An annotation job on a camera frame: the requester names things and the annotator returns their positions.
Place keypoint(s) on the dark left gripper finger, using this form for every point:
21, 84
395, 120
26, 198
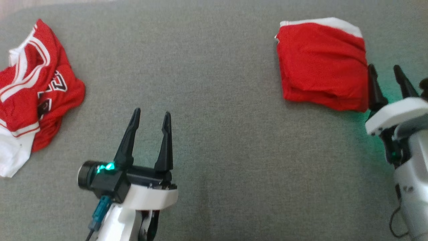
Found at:
127, 147
164, 150

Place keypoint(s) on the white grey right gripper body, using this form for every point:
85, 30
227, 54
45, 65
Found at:
398, 112

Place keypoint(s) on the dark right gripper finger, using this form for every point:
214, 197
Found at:
406, 88
376, 93

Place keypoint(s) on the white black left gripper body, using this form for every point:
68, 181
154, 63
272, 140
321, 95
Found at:
150, 197

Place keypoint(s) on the red mesh shorts white stripe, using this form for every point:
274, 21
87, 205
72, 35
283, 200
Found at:
321, 63

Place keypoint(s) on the red white basketball jersey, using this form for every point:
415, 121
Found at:
20, 113

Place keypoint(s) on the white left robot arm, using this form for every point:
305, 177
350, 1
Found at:
117, 224

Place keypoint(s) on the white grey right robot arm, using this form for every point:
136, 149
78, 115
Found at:
414, 187

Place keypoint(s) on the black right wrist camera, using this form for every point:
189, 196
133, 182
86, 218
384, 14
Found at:
424, 88

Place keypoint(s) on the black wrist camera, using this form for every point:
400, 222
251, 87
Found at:
424, 88
107, 182

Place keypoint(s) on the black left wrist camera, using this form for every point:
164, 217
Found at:
107, 182

